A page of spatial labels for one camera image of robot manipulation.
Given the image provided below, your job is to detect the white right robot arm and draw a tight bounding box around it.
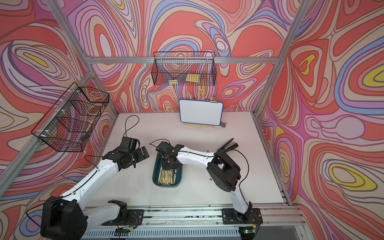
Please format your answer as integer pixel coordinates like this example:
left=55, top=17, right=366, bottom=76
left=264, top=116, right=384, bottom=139
left=156, top=141, right=263, bottom=227

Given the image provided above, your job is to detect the black stapler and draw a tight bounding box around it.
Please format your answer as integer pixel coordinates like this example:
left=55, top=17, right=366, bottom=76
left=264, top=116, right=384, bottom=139
left=217, top=138, right=239, bottom=153

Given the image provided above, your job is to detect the aluminium frame post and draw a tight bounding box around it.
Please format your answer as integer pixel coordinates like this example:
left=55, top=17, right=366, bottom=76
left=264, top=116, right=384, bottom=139
left=44, top=0, right=119, bottom=115

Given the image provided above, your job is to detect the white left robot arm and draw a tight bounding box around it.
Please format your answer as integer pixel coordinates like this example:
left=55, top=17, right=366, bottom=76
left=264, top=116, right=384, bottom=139
left=41, top=137, right=149, bottom=240

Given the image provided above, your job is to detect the black wire basket back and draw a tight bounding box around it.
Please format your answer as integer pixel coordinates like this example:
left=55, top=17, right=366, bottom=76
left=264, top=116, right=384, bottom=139
left=151, top=51, right=217, bottom=86

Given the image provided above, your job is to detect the teal plastic storage box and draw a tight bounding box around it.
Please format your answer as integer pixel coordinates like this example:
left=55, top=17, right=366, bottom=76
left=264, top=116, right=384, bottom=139
left=152, top=154, right=183, bottom=188

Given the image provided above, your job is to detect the wooden whiteboard stand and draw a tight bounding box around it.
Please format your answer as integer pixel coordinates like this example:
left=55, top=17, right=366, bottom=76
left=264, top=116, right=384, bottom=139
left=184, top=83, right=227, bottom=129

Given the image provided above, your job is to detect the small white whiteboard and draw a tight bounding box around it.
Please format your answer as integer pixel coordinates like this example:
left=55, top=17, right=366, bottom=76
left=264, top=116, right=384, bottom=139
left=178, top=98, right=224, bottom=127

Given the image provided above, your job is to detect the black wire basket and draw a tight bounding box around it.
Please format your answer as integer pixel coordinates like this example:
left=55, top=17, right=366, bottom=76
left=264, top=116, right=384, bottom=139
left=151, top=51, right=217, bottom=86
left=31, top=83, right=110, bottom=153

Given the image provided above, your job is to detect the black wire basket left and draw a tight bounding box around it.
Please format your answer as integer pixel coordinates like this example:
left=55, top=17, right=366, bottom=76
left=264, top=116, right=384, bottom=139
left=31, top=83, right=110, bottom=153

